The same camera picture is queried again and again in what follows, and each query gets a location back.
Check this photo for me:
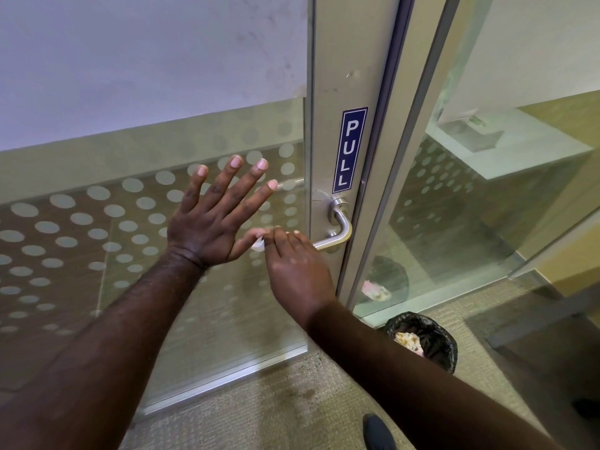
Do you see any person's right hand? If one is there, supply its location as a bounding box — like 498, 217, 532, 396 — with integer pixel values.
263, 227, 337, 329

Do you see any grey box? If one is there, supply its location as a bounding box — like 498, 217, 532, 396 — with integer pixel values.
441, 118, 504, 153

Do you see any glass side panel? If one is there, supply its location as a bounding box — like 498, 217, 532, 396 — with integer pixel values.
337, 0, 600, 326

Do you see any black bagged trash bin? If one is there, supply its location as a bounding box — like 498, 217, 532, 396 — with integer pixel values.
383, 312, 458, 374

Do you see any white counter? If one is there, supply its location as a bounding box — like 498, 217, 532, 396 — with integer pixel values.
424, 107, 593, 181

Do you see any blue door sign sticker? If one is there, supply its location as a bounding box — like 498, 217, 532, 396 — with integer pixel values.
332, 107, 368, 194

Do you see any person's left forearm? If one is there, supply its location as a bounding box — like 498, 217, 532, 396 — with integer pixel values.
0, 250, 207, 450

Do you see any person's left hand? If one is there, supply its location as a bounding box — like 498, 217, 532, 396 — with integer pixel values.
166, 155, 279, 271

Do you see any person's black shoe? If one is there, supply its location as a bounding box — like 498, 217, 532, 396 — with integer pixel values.
362, 413, 399, 450

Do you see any silver lever door handle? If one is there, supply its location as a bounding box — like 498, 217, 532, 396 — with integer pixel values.
313, 197, 353, 252

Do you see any person's right forearm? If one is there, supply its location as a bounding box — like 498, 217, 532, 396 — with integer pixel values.
300, 300, 563, 450

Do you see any dotted frosted glass door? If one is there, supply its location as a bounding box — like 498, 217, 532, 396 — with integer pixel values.
0, 0, 405, 418

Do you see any crumpled paper waste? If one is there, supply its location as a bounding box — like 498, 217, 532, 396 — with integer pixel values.
394, 332, 425, 357

